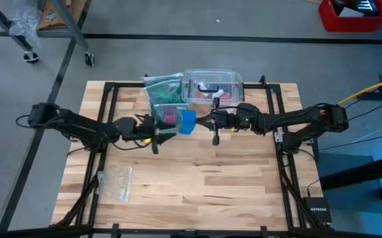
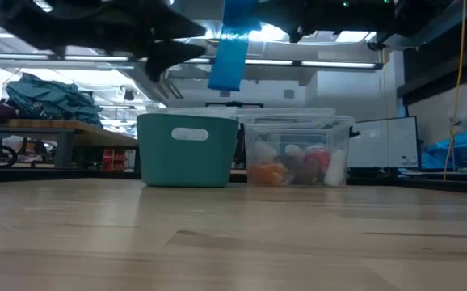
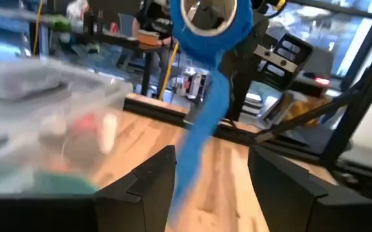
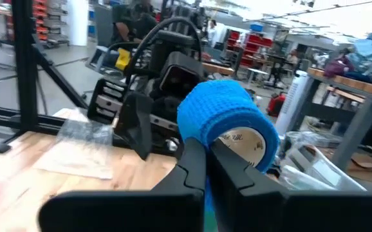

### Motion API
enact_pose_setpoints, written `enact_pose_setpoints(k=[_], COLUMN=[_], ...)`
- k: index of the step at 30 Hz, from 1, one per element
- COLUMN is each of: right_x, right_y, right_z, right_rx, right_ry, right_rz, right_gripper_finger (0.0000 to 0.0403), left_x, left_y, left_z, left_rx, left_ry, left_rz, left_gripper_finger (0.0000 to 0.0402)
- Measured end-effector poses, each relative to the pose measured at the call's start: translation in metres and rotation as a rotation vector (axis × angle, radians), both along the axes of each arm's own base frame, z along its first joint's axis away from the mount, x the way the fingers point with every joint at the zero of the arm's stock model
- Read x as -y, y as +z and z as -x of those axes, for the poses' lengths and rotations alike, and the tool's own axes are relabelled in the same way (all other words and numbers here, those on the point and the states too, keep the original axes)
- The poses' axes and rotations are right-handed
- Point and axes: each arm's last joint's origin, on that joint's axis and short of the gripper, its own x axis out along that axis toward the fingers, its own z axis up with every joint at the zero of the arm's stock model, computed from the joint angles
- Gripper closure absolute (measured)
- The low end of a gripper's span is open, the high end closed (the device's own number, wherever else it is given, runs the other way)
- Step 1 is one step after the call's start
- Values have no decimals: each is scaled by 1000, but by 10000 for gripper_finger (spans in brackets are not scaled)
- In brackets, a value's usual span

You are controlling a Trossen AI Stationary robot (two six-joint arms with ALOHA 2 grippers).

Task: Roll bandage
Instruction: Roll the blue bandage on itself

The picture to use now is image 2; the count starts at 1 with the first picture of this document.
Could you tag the thin black bar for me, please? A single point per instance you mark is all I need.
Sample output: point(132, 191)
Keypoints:
point(249, 104)

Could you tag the black light bar rail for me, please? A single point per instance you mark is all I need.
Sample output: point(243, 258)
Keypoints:
point(338, 64)

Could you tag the black shelf beam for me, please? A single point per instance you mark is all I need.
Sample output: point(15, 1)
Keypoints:
point(439, 64)

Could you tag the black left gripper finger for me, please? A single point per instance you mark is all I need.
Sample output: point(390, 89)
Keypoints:
point(165, 54)
point(173, 26)

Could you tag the white board panel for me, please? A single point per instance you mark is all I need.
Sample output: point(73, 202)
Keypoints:
point(383, 141)

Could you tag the black hanging lamp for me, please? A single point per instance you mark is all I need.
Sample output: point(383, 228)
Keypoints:
point(129, 95)

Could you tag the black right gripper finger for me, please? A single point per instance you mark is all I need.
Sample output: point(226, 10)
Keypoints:
point(299, 34)

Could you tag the red parts organizer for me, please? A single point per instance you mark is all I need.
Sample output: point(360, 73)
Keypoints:
point(114, 159)

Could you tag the dark brown bandage roll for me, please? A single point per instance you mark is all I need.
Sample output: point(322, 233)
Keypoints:
point(298, 171)

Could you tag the grey square wall vent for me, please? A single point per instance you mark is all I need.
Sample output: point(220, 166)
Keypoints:
point(224, 94)
point(289, 94)

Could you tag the clear plastic storage box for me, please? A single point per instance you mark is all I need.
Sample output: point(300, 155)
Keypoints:
point(298, 133)

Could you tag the blue bandage roll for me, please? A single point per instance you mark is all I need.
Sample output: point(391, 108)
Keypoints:
point(229, 60)

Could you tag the long white bandage roll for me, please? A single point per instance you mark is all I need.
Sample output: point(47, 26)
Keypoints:
point(335, 169)

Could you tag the teal cloth pile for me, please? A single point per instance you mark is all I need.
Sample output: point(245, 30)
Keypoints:
point(51, 101)

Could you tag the teal plastic bin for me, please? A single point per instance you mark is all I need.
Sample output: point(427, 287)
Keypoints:
point(185, 161)

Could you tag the purple bag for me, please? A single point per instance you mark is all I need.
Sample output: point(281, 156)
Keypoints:
point(0, 112)

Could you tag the orange bandage roll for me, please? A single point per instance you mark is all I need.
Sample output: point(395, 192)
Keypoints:
point(267, 174)

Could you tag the red bandage roll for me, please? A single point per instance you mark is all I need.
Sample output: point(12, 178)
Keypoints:
point(318, 158)

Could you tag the wooden workbench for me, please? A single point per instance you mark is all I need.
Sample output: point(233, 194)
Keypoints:
point(35, 125)

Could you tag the short white bandage roll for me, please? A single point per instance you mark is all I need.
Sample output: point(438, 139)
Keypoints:
point(263, 153)
point(294, 150)

